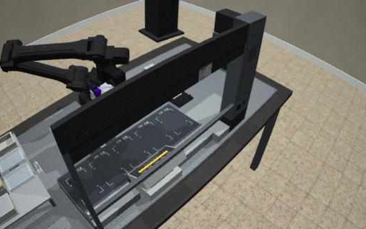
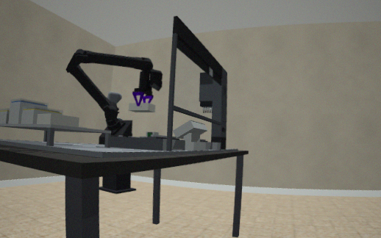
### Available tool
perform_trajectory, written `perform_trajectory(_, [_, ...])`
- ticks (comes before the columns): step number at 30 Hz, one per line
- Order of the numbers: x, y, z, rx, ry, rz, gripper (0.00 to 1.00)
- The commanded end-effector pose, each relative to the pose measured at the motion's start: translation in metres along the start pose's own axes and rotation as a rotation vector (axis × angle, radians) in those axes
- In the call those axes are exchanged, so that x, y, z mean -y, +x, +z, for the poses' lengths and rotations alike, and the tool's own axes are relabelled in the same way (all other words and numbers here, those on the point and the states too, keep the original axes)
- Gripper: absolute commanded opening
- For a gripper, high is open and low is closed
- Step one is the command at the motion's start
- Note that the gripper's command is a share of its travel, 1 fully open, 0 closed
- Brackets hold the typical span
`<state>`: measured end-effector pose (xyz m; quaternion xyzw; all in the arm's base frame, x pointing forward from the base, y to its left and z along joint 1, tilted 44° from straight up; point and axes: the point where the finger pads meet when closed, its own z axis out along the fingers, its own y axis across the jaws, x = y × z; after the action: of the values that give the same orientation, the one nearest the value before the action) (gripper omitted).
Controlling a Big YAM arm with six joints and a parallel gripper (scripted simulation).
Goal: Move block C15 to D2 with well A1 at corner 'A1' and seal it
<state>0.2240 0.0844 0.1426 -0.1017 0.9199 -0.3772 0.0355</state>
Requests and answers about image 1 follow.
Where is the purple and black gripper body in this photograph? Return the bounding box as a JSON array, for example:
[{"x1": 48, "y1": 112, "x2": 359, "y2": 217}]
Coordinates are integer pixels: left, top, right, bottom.
[{"x1": 88, "y1": 66, "x2": 111, "y2": 90}]

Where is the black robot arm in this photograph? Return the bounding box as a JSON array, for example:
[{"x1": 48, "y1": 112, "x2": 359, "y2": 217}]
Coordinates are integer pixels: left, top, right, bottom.
[{"x1": 0, "y1": 35, "x2": 129, "y2": 100}]

